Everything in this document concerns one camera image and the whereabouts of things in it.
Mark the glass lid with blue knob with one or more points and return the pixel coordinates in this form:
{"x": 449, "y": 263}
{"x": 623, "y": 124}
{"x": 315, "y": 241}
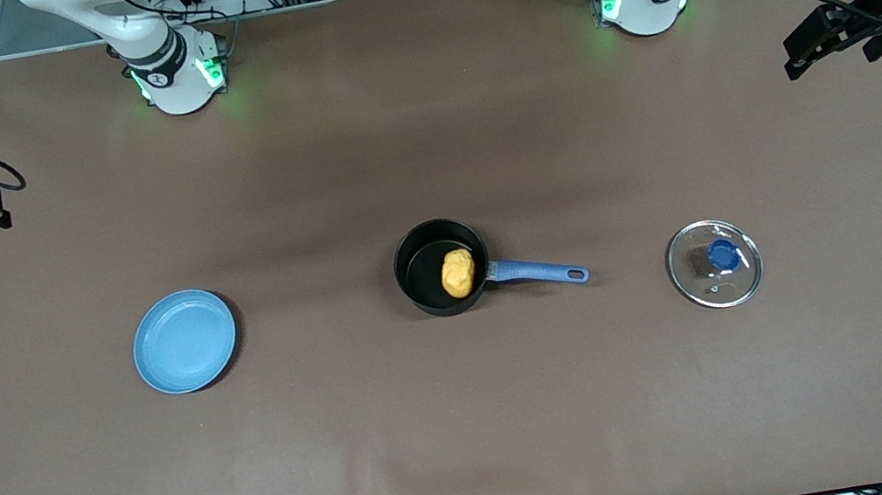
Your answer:
{"x": 716, "y": 266}

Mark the yellow potato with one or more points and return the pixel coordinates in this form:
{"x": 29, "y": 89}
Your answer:
{"x": 458, "y": 273}

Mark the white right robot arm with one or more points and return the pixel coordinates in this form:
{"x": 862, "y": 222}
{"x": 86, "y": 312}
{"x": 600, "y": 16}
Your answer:
{"x": 155, "y": 49}

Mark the blue plate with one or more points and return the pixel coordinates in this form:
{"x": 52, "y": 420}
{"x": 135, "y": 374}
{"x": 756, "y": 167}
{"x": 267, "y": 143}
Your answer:
{"x": 184, "y": 341}

